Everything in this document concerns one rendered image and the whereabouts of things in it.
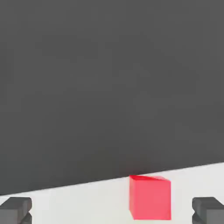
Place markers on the small red cube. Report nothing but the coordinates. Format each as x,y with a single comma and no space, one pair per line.
150,199

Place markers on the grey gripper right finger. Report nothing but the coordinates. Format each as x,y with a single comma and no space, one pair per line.
210,210

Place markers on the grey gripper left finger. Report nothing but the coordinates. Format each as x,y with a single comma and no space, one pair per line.
14,210

